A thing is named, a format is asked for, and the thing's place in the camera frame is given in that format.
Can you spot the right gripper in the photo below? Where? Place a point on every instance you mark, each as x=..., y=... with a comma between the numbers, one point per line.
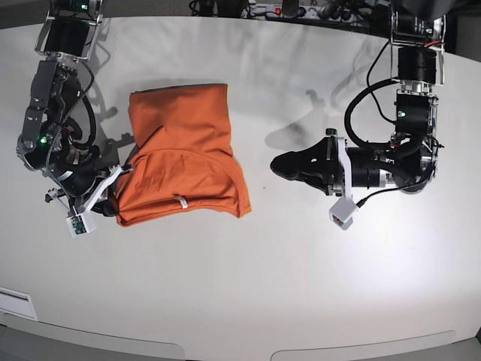
x=91, y=189

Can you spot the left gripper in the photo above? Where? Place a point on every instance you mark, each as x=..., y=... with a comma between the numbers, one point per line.
x=317, y=167

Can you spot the orange T-shirt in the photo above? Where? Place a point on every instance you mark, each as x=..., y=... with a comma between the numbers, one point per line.
x=183, y=160

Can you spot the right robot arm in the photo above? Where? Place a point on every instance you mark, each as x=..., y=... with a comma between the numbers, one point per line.
x=59, y=127

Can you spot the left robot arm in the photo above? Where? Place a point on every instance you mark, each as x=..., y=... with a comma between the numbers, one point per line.
x=408, y=160

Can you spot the white label sticker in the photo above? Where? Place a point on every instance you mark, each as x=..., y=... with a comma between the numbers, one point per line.
x=17, y=304

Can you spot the white power strip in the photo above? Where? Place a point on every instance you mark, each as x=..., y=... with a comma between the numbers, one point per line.
x=276, y=12

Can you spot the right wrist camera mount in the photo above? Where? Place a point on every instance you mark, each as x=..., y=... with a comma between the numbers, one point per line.
x=80, y=222

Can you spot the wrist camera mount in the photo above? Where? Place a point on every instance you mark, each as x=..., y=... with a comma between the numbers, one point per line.
x=342, y=212
x=80, y=222

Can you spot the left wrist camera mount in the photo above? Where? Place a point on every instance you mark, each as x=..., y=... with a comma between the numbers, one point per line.
x=342, y=212

